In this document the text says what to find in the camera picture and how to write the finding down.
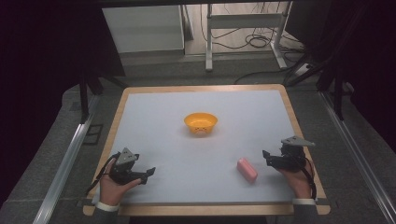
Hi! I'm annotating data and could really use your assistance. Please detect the pink soap bar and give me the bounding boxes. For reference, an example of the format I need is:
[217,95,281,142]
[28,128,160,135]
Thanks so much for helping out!
[236,158,259,184]

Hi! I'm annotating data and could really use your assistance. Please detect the white desk frame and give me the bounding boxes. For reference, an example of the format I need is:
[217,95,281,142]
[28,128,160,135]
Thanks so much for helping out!
[205,1,294,73]

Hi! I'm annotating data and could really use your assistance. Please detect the dark curtain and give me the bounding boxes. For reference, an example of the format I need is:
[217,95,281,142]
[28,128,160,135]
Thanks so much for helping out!
[284,0,396,153]
[0,0,126,206]

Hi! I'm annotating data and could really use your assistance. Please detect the person's left hand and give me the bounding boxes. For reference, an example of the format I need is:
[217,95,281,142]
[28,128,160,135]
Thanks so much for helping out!
[99,158,143,207]

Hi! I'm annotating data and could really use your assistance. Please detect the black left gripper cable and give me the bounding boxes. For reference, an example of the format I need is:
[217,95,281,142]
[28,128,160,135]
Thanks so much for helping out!
[85,151,121,196]

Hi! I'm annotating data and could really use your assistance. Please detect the black metal stand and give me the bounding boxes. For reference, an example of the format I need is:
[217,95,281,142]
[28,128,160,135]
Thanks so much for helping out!
[284,50,348,121]
[78,69,128,125]

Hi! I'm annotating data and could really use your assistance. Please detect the person's right hand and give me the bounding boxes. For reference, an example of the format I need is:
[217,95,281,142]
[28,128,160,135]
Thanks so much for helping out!
[277,158,314,201]

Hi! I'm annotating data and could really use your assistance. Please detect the white cabinet panel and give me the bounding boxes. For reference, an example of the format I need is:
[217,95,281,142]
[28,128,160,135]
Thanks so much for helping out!
[101,4,186,54]

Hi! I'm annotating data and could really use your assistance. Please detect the black floor cables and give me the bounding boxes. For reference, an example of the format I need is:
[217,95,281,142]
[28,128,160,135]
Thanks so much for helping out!
[199,2,307,86]

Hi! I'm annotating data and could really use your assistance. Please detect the orange plastic bowl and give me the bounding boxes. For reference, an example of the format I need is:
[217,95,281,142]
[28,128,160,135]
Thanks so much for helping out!
[183,112,219,135]

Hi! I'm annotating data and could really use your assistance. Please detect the white power strip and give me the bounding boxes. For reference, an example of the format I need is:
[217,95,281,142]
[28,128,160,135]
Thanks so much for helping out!
[294,63,313,77]

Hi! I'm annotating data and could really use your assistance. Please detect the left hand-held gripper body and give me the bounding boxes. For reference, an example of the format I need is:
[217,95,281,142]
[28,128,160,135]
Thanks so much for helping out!
[108,147,149,187]

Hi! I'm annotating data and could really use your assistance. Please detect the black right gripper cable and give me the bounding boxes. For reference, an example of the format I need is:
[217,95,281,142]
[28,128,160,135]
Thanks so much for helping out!
[299,156,318,201]

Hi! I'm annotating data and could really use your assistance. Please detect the white table mat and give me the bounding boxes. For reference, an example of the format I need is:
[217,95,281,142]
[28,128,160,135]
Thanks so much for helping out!
[92,90,297,205]

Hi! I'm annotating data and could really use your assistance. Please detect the aluminium rail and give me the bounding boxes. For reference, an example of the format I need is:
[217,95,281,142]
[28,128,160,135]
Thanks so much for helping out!
[319,91,396,224]
[32,93,101,224]

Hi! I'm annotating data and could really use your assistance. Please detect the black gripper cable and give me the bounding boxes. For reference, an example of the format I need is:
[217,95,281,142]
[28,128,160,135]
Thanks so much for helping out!
[85,151,121,196]
[299,156,318,201]

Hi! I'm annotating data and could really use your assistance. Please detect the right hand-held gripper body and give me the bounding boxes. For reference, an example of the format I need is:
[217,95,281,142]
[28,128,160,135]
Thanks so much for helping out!
[272,135,316,173]

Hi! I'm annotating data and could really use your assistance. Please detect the black floor bracket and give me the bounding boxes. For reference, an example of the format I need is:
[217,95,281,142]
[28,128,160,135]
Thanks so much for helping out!
[82,123,104,146]

